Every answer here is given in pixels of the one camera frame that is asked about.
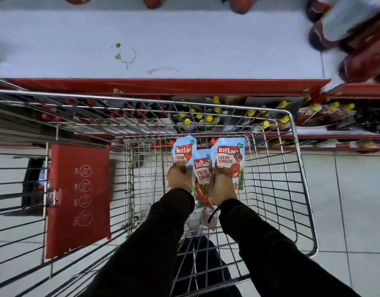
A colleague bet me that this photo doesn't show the person's black trousers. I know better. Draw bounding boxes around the person's black trousers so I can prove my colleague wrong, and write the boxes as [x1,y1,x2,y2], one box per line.
[171,236,242,297]

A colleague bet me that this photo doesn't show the black plastic cart part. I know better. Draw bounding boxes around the black plastic cart part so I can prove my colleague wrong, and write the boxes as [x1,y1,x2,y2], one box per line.
[21,158,51,216]

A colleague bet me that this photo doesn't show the white shelf with red edge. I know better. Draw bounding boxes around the white shelf with red edge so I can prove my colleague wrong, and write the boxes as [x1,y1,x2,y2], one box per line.
[0,0,380,100]

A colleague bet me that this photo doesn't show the black wrist thread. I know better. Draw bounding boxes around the black wrist thread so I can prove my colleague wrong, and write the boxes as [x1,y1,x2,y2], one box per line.
[207,205,222,224]

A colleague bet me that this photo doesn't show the person's left hand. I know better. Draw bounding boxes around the person's left hand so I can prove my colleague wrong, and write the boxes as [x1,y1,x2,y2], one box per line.
[166,163,194,191]

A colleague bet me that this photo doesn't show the person's right hand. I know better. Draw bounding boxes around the person's right hand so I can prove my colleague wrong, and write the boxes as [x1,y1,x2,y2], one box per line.
[210,167,239,206]

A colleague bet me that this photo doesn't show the small tomato ketchup pouch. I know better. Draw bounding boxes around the small tomato ketchup pouch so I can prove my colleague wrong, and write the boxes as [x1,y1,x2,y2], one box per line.
[171,135,197,171]

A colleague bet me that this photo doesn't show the dark red sauce bottle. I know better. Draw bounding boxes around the dark red sauce bottle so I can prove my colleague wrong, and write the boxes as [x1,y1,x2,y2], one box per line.
[339,35,380,84]
[304,0,336,23]

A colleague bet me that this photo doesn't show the person's left forearm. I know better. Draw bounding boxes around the person's left forearm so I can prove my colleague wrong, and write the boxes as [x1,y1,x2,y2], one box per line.
[81,189,195,297]

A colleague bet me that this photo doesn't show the silver wire shopping cart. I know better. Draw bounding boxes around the silver wire shopping cart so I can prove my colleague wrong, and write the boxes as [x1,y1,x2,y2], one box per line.
[0,75,319,297]

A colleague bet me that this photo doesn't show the tomato ketchup pouch red bottom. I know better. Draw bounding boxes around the tomato ketchup pouch red bottom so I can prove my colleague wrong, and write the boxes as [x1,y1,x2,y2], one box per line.
[191,148,216,208]

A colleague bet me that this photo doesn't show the dark sauce bottle white label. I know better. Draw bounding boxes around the dark sauce bottle white label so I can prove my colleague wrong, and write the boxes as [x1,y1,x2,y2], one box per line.
[308,0,380,52]

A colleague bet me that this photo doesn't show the row of yellow-capped bottles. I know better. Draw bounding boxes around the row of yellow-capped bottles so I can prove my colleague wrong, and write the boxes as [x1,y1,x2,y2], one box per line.
[173,95,357,131]

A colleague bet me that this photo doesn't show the row of red-capped bottles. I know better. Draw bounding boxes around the row of red-capped bottles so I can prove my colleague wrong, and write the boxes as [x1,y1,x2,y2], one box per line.
[38,96,172,128]

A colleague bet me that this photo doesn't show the lower shelf with red edge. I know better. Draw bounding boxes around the lower shelf with red edge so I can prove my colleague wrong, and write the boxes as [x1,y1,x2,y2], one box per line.
[258,125,380,152]

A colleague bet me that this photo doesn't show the person's right forearm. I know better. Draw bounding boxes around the person's right forearm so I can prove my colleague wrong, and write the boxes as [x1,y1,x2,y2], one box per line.
[219,198,361,297]

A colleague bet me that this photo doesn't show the large tomato ketchup pouch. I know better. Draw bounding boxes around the large tomato ketchup pouch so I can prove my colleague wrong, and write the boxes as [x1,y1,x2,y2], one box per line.
[210,137,246,191]

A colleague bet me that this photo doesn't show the red cart child seat flap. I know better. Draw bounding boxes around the red cart child seat flap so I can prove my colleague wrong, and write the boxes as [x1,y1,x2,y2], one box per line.
[44,144,112,260]

